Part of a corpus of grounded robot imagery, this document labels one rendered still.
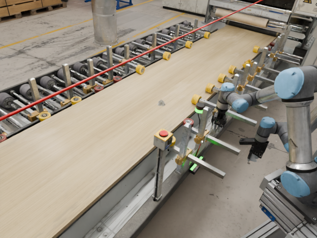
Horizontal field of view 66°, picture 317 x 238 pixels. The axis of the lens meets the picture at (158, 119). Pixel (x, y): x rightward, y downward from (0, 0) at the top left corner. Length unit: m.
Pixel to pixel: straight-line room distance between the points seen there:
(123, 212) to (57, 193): 0.43
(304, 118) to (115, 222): 1.15
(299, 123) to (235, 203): 1.59
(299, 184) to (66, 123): 1.43
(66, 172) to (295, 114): 1.18
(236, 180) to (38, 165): 1.94
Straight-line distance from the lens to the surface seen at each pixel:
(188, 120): 1.83
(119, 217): 1.62
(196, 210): 2.44
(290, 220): 1.52
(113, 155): 1.55
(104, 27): 5.41
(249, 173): 2.90
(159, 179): 1.43
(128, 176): 1.59
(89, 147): 1.62
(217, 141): 1.79
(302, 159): 1.17
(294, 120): 1.13
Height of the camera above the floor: 2.01
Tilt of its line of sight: 37 degrees down
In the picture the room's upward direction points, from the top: 5 degrees clockwise
